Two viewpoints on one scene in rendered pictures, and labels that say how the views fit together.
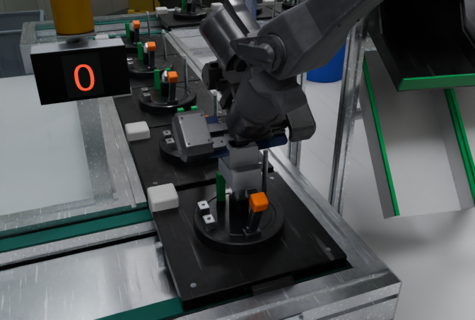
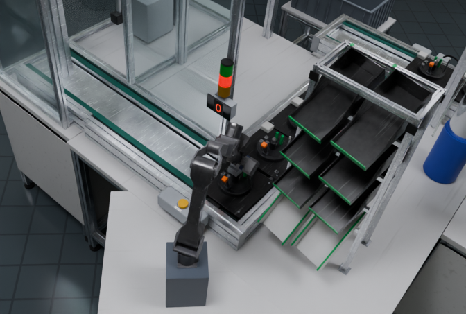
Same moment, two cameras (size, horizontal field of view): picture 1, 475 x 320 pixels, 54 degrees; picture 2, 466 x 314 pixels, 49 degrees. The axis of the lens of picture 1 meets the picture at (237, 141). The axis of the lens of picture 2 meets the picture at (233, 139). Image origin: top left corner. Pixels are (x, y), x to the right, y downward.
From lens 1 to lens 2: 1.56 m
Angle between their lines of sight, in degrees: 45
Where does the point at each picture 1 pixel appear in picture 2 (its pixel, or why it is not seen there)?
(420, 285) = (266, 256)
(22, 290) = (180, 148)
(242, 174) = (230, 168)
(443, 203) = (282, 237)
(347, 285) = (229, 223)
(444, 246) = (297, 262)
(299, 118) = (247, 167)
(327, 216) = (261, 208)
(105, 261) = not seen: hidden behind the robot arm
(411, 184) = (279, 221)
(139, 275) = not seen: hidden behind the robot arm
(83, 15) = (222, 93)
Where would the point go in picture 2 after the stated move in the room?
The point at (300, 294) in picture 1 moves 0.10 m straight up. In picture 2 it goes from (216, 211) to (217, 195)
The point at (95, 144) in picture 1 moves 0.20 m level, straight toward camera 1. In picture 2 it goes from (223, 125) to (191, 149)
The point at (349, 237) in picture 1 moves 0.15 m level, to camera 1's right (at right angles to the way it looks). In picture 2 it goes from (252, 217) to (274, 247)
